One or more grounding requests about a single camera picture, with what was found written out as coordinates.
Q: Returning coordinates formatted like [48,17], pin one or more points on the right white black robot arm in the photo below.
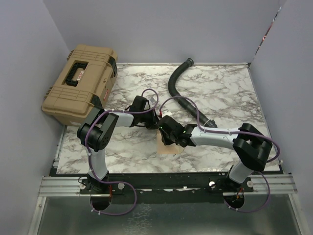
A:
[251,146]

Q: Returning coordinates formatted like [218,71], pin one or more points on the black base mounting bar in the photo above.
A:
[194,187]

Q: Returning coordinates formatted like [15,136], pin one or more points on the tan paper envelope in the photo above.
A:
[167,149]

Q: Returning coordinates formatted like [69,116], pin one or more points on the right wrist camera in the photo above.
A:
[164,113]

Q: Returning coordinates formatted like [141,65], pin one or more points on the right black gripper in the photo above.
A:
[167,141]

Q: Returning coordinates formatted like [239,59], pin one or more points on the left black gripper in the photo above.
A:
[154,121]

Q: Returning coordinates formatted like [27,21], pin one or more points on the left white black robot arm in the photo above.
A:
[95,133]

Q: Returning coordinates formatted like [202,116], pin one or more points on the tan plastic tool case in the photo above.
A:
[85,82]

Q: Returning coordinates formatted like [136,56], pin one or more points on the aluminium frame rail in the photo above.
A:
[59,187]

